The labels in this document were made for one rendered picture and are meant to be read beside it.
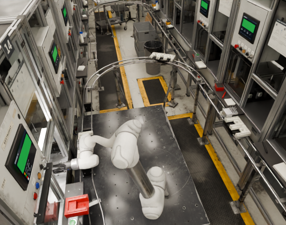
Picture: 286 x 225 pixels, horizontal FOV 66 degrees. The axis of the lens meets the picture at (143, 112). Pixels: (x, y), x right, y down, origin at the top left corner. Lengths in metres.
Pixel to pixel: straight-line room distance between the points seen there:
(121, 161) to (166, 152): 1.08
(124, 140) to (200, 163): 1.91
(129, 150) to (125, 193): 0.82
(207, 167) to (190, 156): 0.27
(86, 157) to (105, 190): 0.41
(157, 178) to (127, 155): 0.59
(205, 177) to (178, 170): 0.86
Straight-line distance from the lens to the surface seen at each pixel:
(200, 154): 3.16
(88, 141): 1.82
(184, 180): 2.10
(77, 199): 1.76
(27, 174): 1.19
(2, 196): 1.04
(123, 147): 1.26
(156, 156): 2.23
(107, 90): 4.32
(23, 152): 1.18
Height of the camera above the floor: 2.45
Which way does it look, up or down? 41 degrees down
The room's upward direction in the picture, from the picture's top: 3 degrees counter-clockwise
